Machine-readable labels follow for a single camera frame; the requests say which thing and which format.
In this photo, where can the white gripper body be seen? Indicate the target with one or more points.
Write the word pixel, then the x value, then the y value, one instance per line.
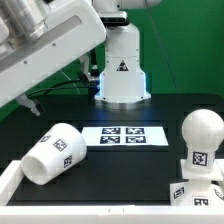
pixel 37 38

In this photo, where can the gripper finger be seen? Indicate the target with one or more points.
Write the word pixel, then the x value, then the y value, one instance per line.
pixel 33 105
pixel 83 73

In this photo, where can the white lamp shade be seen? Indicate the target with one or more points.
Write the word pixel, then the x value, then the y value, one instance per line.
pixel 57 151

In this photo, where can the white lamp bulb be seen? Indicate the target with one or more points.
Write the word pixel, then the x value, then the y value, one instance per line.
pixel 203 132

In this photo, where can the white lamp base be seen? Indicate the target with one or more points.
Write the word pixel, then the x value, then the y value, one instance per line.
pixel 198 188

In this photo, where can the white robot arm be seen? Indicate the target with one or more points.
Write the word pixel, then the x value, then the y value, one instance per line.
pixel 122 84

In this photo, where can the white marker sheet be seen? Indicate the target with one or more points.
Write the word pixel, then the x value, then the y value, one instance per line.
pixel 124 136

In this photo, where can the black camera on stand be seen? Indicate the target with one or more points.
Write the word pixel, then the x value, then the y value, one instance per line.
pixel 111 20

